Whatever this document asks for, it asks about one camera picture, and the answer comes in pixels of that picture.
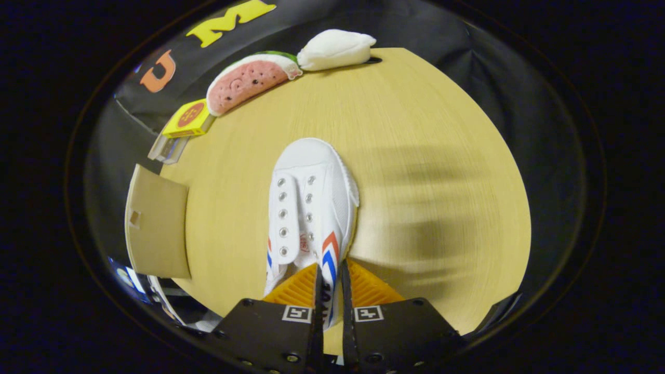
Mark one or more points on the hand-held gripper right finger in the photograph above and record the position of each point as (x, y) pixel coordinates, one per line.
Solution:
(400, 332)

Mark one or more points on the watermelon slice plush toy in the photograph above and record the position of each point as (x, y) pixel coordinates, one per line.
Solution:
(249, 80)

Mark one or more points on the white plush toy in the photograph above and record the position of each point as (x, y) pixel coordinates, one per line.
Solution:
(335, 49)

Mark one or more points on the black backdrop cloth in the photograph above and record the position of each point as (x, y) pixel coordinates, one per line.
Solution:
(519, 104)

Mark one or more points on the white shoe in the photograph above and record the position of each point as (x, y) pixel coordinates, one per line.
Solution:
(327, 176)

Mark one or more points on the beige storage box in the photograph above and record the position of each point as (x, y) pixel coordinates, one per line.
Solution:
(158, 228)

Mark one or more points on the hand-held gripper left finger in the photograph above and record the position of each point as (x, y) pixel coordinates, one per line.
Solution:
(270, 332)

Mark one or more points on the yellow book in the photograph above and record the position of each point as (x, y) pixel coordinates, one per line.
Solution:
(189, 118)

